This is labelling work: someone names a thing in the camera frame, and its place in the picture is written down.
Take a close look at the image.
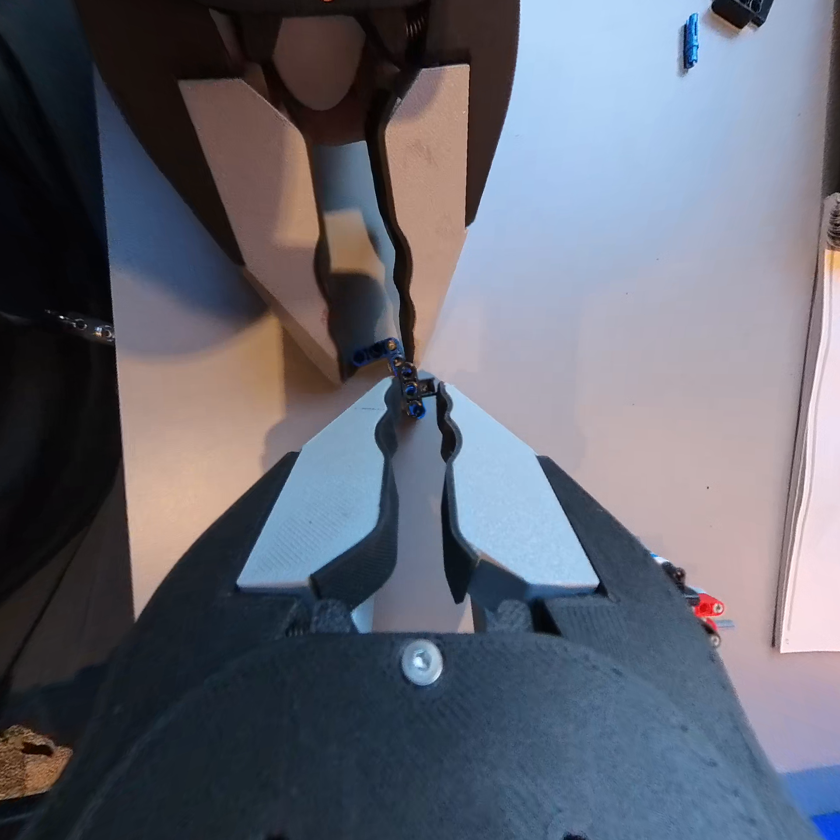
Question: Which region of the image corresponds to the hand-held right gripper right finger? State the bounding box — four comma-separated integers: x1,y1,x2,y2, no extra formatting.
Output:
436,382,601,605

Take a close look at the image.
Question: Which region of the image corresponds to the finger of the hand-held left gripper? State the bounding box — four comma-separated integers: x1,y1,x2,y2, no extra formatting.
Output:
367,62,471,365
178,77,349,385

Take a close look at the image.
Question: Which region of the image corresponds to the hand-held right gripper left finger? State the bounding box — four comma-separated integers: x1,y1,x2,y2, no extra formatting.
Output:
236,379,401,611

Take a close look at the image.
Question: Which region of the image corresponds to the black angled connector piece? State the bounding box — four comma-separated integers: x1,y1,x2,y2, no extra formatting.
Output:
392,360,439,421

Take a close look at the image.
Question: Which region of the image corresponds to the blue angled beam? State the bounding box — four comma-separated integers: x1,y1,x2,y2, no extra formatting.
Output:
351,338,429,422

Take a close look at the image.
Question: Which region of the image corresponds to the brick car chassis model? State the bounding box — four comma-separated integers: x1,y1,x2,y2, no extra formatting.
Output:
648,550,735,652

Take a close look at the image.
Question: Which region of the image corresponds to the blue storage bin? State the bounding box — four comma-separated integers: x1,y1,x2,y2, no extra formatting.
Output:
781,764,840,840

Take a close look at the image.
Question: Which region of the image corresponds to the building instruction booklet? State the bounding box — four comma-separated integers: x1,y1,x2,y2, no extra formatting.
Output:
773,193,840,655

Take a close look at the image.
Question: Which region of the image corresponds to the pile of loose bricks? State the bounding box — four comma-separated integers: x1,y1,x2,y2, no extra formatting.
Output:
710,0,777,31

